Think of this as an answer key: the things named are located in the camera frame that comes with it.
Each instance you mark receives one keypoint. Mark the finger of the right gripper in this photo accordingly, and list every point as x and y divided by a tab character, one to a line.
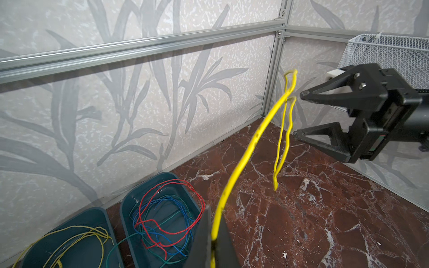
329	139
340	91

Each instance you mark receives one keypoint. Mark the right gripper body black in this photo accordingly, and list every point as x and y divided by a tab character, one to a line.
387	109

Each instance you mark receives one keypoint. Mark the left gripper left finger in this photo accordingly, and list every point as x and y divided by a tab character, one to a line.
200	255

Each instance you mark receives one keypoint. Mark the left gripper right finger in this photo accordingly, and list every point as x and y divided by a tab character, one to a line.
225	254

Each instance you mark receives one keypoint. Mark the teal plastic bin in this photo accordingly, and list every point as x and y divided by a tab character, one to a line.
160	219
87	240

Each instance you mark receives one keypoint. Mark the white wire mesh basket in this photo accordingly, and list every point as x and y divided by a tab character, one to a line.
408	55

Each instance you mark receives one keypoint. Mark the aluminium frame crossbar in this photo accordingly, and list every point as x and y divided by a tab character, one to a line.
42	64

